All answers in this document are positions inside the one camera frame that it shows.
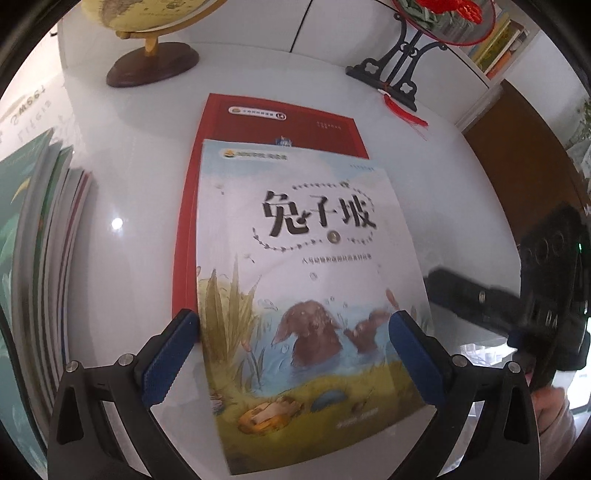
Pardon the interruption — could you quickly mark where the white book with brown dogs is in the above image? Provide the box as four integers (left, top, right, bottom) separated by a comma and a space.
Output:
194, 138, 435, 476

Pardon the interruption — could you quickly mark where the red tassel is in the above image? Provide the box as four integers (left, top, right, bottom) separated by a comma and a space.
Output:
378, 88, 429, 139

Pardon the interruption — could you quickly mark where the stack of thin books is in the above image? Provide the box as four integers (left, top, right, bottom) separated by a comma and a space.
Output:
0, 128, 95, 457

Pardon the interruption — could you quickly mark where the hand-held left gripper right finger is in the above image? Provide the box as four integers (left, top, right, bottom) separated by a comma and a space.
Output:
388, 309, 543, 480

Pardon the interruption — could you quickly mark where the brown wooden cabinet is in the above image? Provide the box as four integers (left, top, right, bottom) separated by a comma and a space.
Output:
462, 78, 591, 296

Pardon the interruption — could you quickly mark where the person's right hand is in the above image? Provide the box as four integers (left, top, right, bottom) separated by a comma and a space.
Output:
534, 386, 570, 417

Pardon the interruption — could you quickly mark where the row of pale spine books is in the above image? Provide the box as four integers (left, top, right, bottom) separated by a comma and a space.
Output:
468, 13, 531, 79

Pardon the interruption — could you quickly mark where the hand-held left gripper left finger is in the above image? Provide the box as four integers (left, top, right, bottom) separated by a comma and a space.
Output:
46, 308, 200, 480

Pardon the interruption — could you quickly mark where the green leafy plant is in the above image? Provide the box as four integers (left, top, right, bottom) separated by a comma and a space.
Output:
564, 98, 591, 176

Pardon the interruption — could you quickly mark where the dark red cover book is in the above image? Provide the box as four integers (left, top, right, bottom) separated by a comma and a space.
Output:
172, 92, 370, 319

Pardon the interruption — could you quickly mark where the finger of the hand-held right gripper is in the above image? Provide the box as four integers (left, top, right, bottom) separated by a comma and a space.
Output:
425, 268, 527, 334

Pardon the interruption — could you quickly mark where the antique style desk globe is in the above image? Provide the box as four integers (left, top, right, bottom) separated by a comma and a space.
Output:
88, 0, 229, 88

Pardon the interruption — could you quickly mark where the round embroidered fan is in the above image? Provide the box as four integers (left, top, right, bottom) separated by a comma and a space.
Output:
392, 0, 498, 46

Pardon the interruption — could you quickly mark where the person's right forearm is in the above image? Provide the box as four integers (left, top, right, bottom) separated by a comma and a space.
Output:
538, 404, 580, 450

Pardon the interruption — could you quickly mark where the black fan stand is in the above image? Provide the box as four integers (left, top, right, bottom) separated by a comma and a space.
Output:
346, 13, 444, 112

